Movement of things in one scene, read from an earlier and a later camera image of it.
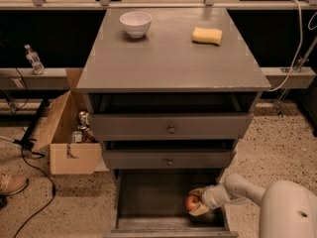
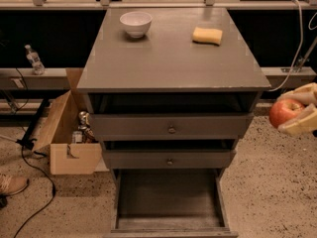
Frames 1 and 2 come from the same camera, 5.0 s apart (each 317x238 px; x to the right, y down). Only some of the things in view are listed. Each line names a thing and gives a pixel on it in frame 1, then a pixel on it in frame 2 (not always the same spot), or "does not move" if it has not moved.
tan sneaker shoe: [12, 183] does not move
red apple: [192, 201] → [283, 110]
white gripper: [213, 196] → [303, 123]
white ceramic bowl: [136, 23] does not move
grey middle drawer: [172, 154] does not move
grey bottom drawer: [152, 203] does not move
